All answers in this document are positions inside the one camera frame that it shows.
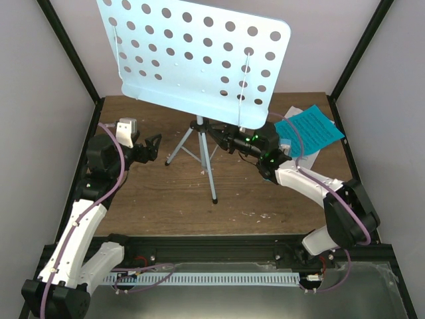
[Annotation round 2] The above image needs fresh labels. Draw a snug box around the blue metronome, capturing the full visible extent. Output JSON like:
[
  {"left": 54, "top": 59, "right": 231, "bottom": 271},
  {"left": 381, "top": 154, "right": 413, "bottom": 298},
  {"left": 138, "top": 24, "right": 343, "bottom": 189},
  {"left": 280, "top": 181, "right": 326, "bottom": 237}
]
[{"left": 262, "top": 139, "right": 292, "bottom": 184}]

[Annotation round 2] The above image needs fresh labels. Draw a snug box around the blue sheet music page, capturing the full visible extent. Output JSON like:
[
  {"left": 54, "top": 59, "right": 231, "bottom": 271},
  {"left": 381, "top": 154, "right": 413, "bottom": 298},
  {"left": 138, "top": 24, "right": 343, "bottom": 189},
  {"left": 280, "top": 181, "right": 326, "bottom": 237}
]
[{"left": 275, "top": 105, "right": 345, "bottom": 158}]

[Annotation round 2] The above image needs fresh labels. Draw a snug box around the left black frame post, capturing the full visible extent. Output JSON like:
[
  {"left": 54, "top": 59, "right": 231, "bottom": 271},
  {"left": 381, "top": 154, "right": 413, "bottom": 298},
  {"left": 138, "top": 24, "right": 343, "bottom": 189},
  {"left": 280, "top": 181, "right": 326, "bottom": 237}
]
[{"left": 37, "top": 0, "right": 102, "bottom": 105}]

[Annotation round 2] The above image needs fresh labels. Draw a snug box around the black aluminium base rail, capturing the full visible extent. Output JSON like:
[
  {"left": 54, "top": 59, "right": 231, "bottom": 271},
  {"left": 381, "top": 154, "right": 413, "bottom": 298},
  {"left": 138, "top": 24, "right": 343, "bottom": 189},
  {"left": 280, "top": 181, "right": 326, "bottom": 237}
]
[{"left": 42, "top": 234, "right": 392, "bottom": 270}]

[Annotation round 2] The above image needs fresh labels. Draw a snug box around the right black frame post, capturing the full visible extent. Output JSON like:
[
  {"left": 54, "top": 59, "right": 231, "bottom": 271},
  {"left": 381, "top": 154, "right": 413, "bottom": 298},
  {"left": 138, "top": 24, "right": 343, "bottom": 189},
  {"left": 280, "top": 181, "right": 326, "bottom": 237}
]
[{"left": 329, "top": 0, "right": 394, "bottom": 99}]

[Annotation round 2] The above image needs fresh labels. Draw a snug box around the light blue music stand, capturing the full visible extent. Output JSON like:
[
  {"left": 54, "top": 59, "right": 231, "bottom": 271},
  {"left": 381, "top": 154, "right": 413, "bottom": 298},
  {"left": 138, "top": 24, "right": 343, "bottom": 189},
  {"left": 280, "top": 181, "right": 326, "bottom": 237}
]
[{"left": 95, "top": 0, "right": 292, "bottom": 204}]

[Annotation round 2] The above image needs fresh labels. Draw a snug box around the white sheet music page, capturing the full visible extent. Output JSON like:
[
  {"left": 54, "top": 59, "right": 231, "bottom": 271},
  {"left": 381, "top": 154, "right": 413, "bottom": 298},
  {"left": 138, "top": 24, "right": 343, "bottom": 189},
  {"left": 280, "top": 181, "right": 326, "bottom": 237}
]
[{"left": 280, "top": 106, "right": 320, "bottom": 169}]

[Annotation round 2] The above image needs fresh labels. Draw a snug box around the light blue slotted cable duct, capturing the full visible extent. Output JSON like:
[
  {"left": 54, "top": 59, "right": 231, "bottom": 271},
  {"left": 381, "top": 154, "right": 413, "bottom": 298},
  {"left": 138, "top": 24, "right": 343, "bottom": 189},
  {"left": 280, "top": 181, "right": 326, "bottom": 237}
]
[{"left": 118, "top": 272, "right": 300, "bottom": 287}]

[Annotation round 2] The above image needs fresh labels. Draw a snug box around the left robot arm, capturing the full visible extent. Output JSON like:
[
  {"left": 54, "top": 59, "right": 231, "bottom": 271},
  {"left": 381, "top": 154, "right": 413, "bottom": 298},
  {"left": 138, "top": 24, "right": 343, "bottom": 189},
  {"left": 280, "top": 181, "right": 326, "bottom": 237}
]
[{"left": 21, "top": 133, "right": 162, "bottom": 318}]

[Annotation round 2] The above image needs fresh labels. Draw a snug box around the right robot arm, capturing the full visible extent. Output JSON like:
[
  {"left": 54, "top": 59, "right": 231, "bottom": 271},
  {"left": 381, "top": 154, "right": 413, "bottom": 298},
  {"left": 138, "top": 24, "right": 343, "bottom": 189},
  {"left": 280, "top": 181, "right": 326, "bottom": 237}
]
[{"left": 207, "top": 122, "right": 381, "bottom": 268}]

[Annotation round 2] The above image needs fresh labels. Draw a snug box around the black frame post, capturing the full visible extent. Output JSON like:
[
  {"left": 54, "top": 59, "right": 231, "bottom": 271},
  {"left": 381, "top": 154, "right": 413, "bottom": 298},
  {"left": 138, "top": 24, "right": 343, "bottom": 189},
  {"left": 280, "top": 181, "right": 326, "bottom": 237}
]
[
  {"left": 329, "top": 0, "right": 394, "bottom": 99},
  {"left": 37, "top": 0, "right": 102, "bottom": 105}
]

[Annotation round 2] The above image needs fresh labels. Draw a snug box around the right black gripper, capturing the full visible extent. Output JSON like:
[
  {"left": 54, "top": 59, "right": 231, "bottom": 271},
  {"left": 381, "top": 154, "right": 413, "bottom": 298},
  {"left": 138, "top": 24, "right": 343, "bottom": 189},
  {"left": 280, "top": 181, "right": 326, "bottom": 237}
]
[{"left": 207, "top": 123, "right": 264, "bottom": 160}]

